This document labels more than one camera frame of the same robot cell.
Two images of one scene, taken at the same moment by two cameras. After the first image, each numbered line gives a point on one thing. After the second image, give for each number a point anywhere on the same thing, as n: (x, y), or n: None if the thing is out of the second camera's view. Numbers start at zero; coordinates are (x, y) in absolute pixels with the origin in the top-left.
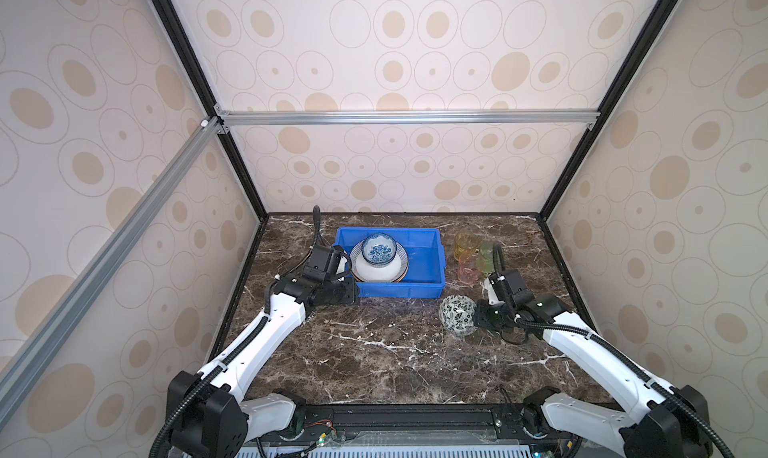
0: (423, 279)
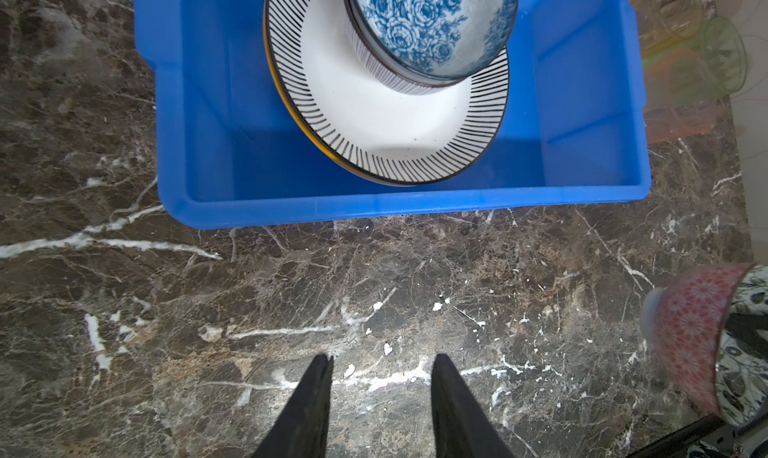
0: (576, 126)
